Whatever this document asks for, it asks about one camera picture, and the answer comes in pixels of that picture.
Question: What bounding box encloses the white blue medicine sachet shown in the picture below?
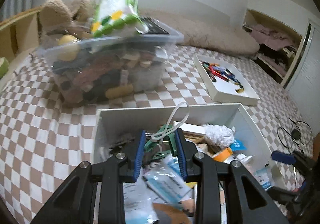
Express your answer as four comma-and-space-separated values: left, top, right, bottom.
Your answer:
143, 164, 191, 204

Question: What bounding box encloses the green clip with cord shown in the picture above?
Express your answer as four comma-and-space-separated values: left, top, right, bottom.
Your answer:
144, 101, 190, 157

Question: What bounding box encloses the sachet at box right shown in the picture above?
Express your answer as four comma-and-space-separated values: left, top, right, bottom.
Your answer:
254, 167, 273, 190

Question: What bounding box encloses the orange capped film roll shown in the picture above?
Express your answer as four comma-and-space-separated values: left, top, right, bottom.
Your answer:
213, 148, 233, 163

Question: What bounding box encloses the blue foil sachet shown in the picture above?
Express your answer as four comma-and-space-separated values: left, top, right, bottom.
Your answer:
229, 139, 247, 152

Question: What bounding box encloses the white shoes cardboard box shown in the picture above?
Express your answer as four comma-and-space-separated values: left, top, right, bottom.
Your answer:
93, 102, 287, 223

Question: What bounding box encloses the white crumpled cloth ball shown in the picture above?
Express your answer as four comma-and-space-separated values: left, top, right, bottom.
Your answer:
202, 124, 236, 148

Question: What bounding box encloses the white louvered door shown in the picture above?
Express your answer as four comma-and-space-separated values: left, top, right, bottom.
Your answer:
286, 21, 319, 132

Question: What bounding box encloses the panda cork coaster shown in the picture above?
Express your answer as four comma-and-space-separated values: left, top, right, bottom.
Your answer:
153, 203, 191, 224

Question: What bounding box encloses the shallow white tray box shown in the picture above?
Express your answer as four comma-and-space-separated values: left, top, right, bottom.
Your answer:
193, 55, 260, 106

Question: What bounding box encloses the closet shelf with clothes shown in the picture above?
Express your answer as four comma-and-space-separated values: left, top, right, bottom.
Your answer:
242, 9, 304, 87

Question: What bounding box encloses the clear plastic storage bin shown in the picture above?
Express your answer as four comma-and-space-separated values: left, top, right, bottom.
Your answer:
36, 28, 184, 106

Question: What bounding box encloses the brown folded duvet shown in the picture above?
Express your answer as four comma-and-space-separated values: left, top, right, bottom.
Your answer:
139, 9, 260, 58

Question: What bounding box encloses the green avocado plush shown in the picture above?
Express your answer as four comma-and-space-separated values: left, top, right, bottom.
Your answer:
0, 57, 9, 78

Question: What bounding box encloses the yellow ball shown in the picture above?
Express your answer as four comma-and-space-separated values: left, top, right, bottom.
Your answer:
57, 35, 80, 62

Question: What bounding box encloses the wooden headboard shelf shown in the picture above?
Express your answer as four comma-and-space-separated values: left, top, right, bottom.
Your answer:
0, 5, 46, 90

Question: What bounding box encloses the beige plush bunny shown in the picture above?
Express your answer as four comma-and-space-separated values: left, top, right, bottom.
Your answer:
39, 0, 95, 39

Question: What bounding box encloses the green white wipes pack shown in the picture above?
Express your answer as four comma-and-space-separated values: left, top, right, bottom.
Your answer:
91, 0, 149, 37

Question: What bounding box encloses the black charger with cable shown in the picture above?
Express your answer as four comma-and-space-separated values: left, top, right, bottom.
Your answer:
285, 117, 313, 151

